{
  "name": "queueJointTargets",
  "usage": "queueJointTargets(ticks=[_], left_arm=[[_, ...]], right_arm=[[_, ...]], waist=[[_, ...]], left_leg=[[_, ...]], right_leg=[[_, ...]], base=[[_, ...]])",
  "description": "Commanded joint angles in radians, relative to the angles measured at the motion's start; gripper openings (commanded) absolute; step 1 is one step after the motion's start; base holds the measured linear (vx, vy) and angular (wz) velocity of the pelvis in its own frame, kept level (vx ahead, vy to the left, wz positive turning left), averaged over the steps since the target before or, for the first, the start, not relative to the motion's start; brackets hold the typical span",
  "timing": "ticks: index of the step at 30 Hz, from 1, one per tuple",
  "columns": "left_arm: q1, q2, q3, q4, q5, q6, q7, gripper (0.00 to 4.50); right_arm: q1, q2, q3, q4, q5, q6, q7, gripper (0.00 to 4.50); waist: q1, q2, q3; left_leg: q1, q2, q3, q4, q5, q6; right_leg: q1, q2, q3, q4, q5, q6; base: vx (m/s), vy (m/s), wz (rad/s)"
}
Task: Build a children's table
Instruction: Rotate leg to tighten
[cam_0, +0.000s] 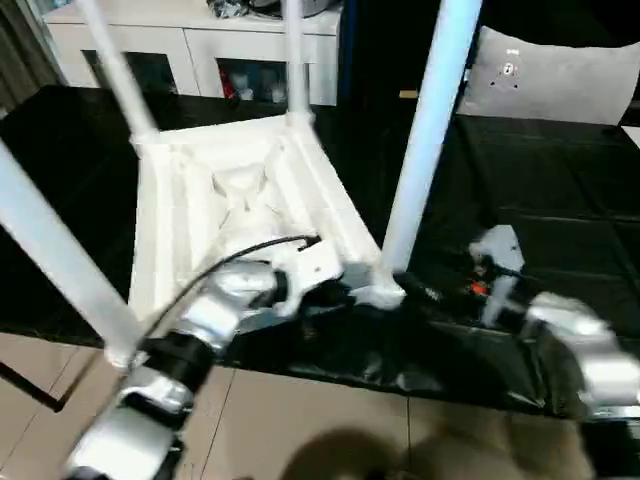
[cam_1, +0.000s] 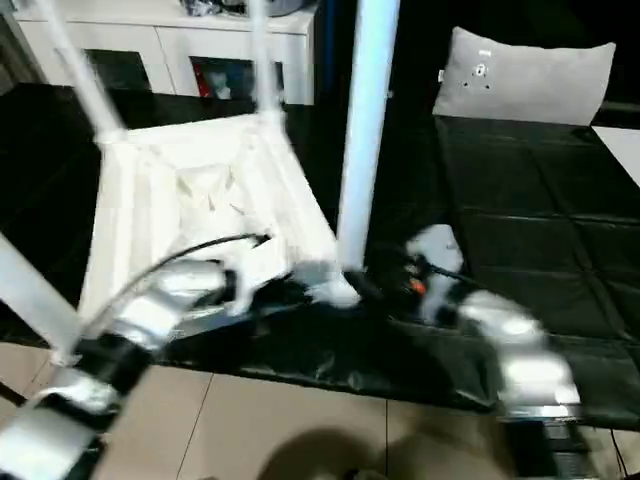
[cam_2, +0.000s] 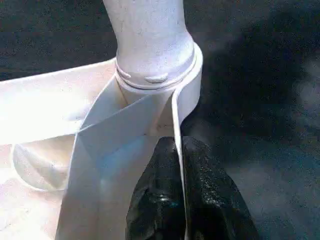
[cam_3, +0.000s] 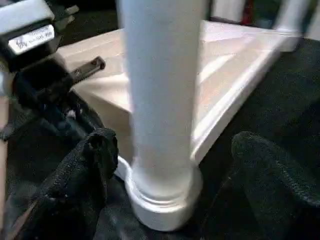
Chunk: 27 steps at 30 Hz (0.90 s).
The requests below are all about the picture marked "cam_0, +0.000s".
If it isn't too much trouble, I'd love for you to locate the white plastic table top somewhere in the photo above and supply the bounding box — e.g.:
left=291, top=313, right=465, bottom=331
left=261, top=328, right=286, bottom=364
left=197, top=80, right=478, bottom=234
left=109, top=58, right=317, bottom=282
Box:
left=102, top=112, right=407, bottom=371

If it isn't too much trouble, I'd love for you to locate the black work mat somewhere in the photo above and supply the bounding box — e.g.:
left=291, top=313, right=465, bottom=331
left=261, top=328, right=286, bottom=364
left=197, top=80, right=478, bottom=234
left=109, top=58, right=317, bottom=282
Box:
left=0, top=84, right=640, bottom=419

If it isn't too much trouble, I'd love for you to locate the grey printed pillow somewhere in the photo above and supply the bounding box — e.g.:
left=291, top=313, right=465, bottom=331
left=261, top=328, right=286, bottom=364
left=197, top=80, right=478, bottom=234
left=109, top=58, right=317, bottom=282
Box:
left=457, top=25, right=640, bottom=126

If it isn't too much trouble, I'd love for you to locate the black sofa with gold label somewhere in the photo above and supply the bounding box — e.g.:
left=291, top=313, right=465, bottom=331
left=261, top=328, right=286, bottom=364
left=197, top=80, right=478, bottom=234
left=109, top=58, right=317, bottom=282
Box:
left=339, top=0, right=640, bottom=121

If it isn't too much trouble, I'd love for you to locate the white cabinet with glass doors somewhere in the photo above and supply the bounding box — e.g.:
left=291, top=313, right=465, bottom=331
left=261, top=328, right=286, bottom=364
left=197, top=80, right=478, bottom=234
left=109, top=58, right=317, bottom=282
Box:
left=44, top=0, right=346, bottom=107

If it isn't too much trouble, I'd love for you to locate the black plastic packet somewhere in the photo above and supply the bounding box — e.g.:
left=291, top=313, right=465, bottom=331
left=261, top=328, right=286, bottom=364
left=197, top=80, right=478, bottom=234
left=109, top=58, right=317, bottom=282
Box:
left=209, top=0, right=251, bottom=19

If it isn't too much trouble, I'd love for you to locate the grey window curtain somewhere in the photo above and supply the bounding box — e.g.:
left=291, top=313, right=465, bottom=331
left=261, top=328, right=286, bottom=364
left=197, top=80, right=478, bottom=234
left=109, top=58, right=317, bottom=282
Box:
left=0, top=0, right=66, bottom=114

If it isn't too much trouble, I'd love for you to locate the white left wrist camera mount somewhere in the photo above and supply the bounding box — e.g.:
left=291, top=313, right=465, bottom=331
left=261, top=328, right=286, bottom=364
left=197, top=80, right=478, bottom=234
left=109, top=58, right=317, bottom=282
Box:
left=272, top=238, right=346, bottom=319

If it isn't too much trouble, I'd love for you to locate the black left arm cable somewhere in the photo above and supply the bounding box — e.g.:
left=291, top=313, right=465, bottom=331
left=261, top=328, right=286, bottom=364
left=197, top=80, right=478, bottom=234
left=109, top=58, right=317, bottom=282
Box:
left=84, top=233, right=324, bottom=441

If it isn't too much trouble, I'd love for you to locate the grey bag with black strap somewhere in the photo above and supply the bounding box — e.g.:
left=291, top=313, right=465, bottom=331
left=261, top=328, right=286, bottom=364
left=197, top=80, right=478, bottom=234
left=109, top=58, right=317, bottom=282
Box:
left=249, top=0, right=344, bottom=19

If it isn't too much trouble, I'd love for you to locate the black metal frame bar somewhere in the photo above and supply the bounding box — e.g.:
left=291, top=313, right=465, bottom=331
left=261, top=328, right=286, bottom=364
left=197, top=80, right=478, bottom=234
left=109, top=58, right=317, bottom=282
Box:
left=0, top=344, right=99, bottom=414

